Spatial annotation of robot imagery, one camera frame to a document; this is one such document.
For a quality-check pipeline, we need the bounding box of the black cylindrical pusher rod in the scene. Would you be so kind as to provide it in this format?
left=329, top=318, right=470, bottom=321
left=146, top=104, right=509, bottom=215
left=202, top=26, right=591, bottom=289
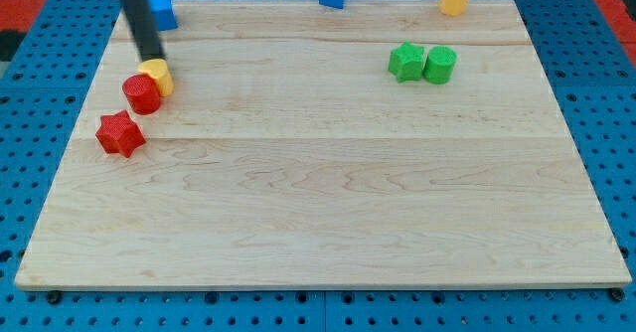
left=119, top=0, right=165, bottom=62

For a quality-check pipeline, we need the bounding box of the yellow heart block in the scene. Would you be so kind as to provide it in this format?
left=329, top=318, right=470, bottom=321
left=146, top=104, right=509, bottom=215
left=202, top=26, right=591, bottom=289
left=137, top=59, right=174, bottom=97

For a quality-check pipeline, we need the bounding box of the red circle block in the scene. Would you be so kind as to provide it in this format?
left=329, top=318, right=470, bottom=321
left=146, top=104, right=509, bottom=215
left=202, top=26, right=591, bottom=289
left=122, top=74, right=161, bottom=115

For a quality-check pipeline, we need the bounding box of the green circle block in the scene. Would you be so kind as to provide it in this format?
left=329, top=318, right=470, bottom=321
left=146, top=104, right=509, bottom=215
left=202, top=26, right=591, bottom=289
left=422, top=46, right=457, bottom=84

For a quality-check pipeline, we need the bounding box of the blue cube block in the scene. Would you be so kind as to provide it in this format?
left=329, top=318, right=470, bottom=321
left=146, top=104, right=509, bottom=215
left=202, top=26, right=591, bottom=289
left=148, top=0, right=178, bottom=31

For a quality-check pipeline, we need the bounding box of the red star block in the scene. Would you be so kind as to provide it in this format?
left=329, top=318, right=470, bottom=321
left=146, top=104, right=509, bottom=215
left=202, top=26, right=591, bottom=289
left=95, top=110, right=146, bottom=158

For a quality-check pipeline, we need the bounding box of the green star block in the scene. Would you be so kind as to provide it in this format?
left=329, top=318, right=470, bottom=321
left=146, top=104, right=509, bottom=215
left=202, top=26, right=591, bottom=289
left=388, top=42, right=425, bottom=83

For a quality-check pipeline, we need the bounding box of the light wooden board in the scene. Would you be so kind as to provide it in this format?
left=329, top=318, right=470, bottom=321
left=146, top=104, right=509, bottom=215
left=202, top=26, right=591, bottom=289
left=15, top=0, right=632, bottom=291

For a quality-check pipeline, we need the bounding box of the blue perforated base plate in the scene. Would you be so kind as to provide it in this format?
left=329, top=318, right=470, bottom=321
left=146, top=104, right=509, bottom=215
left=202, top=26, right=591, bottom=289
left=1, top=0, right=635, bottom=331

